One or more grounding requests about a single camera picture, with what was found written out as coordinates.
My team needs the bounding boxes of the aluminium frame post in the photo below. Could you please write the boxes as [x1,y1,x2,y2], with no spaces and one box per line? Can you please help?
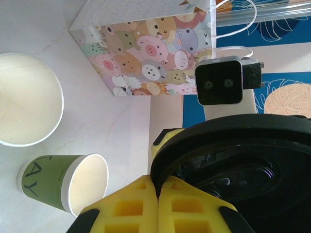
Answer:
[213,1,311,26]

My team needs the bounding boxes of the cartoon animal gift bag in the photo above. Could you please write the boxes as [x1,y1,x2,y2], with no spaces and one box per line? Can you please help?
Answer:
[68,0,258,97]

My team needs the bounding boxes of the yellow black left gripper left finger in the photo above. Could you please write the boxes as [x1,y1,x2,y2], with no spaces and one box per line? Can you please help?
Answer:
[65,174,159,233]

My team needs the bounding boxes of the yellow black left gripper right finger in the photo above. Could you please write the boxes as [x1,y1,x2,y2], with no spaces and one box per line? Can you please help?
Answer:
[157,174,255,233]

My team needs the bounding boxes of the black plastic cup lid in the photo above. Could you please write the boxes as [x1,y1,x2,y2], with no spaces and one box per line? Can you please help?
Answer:
[149,114,311,233]

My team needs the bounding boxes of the green paper coffee cup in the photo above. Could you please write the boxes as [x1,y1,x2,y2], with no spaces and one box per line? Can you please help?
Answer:
[0,51,65,148]
[17,153,109,218]

